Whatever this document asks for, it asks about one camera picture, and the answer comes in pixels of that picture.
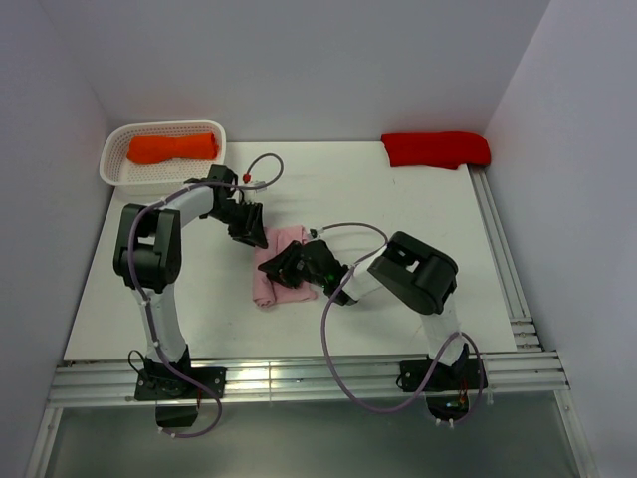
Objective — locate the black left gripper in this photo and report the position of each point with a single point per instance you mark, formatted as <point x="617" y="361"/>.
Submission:
<point x="252" y="230"/>

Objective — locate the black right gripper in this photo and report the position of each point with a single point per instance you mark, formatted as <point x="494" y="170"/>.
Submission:
<point x="281" y="266"/>

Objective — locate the pink t shirt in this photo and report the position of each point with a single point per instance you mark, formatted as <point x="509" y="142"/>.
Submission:
<point x="266" y="293"/>

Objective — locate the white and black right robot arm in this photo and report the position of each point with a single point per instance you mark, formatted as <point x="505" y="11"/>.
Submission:
<point x="421" y="277"/>

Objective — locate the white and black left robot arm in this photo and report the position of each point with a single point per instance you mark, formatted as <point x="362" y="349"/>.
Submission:
<point x="148" y="257"/>

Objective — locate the white perforated plastic basket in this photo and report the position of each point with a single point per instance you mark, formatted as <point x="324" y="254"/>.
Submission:
<point x="137" y="179"/>

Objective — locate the rolled orange t shirt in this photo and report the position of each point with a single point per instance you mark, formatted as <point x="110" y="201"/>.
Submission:
<point x="154" y="149"/>

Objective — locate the folded red t shirt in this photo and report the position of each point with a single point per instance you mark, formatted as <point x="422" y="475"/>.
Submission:
<point x="447" y="149"/>

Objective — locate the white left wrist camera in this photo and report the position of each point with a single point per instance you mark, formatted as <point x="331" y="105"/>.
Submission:
<point x="257" y="187"/>

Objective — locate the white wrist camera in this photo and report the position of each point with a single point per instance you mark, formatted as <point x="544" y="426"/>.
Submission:
<point x="317" y="233"/>
<point x="257" y="187"/>

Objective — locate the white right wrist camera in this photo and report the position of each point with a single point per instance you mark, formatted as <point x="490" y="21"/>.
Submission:
<point x="317" y="233"/>

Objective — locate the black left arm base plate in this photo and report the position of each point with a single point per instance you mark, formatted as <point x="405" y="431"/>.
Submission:
<point x="165" y="385"/>

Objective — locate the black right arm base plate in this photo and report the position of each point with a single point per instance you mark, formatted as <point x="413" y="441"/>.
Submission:
<point x="413" y="376"/>

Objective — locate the aluminium right side rail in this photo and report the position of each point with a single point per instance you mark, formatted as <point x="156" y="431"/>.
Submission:
<point x="524" y="330"/>

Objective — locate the aluminium front rail frame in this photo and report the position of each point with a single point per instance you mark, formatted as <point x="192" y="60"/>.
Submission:
<point x="89" y="384"/>

